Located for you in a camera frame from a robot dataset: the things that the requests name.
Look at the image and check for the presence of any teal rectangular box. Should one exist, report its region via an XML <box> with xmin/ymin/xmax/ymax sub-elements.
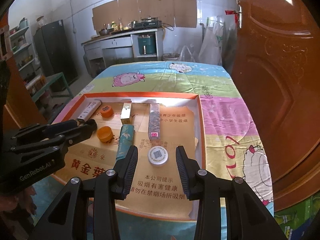
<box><xmin>116</xmin><ymin>124</ymin><xmax>134</xmax><ymax>161</ymax></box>

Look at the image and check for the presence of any white round cap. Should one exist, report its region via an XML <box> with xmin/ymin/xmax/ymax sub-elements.
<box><xmin>148</xmin><ymin>146</ymin><xmax>169</xmax><ymax>166</ymax></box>

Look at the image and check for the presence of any plain orange bottle cap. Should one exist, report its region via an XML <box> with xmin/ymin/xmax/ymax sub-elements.
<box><xmin>97</xmin><ymin>126</ymin><xmax>114</xmax><ymax>143</ymax></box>

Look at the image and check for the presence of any white cartoon rectangular box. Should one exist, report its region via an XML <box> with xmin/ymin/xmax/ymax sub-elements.
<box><xmin>77</xmin><ymin>100</ymin><xmax>101</xmax><ymax>122</ymax></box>

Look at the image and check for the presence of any gold rectangular box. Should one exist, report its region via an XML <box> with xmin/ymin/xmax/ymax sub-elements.
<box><xmin>120</xmin><ymin>102</ymin><xmax>132</xmax><ymax>125</ymax></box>

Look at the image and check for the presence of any orange cap with label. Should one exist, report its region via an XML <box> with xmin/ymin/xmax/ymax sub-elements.
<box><xmin>100</xmin><ymin>105</ymin><xmax>114</xmax><ymax>118</ymax></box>

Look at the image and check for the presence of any floral transparent rectangular box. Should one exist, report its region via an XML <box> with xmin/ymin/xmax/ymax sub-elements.
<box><xmin>148</xmin><ymin>103</ymin><xmax>161</xmax><ymax>140</ymax></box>

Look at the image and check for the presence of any person's left hand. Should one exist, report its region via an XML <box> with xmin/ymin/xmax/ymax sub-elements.
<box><xmin>1</xmin><ymin>186</ymin><xmax>37</xmax><ymax>215</ymax></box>

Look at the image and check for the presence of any colourful cartoon tablecloth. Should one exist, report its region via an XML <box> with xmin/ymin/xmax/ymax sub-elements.
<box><xmin>31</xmin><ymin>61</ymin><xmax>276</xmax><ymax>240</ymax></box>

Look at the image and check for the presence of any shallow orange-rimmed cardboard tray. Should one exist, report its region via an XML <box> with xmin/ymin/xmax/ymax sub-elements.
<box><xmin>53</xmin><ymin>92</ymin><xmax>205</xmax><ymax>221</ymax></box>

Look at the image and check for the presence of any dark cabinet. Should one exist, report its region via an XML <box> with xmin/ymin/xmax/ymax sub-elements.
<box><xmin>33</xmin><ymin>20</ymin><xmax>78</xmax><ymax>85</ymax></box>

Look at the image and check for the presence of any white kitchen counter cabinet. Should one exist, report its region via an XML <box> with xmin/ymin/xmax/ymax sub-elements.
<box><xmin>82</xmin><ymin>28</ymin><xmax>165</xmax><ymax>78</ymax></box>

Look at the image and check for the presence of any green cardboard carton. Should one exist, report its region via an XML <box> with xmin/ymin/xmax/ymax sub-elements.
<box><xmin>274</xmin><ymin>192</ymin><xmax>320</xmax><ymax>239</ymax></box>

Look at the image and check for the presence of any white plastic sack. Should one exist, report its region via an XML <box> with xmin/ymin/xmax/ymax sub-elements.
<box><xmin>199</xmin><ymin>22</ymin><xmax>223</xmax><ymax>66</ymax></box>

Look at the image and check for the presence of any teal air fryer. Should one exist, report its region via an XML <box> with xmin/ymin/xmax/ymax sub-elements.
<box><xmin>138</xmin><ymin>34</ymin><xmax>156</xmax><ymax>55</ymax></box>

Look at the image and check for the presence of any brown wooden door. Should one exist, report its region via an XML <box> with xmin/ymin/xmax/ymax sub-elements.
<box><xmin>232</xmin><ymin>0</ymin><xmax>319</xmax><ymax>211</ymax></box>

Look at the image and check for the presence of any black gas stove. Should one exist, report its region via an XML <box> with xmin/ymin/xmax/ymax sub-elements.
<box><xmin>133</xmin><ymin>18</ymin><xmax>162</xmax><ymax>30</ymax></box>

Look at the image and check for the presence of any cardboard wall panel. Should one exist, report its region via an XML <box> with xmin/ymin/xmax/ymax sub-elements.
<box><xmin>92</xmin><ymin>0</ymin><xmax>197</xmax><ymax>31</ymax></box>

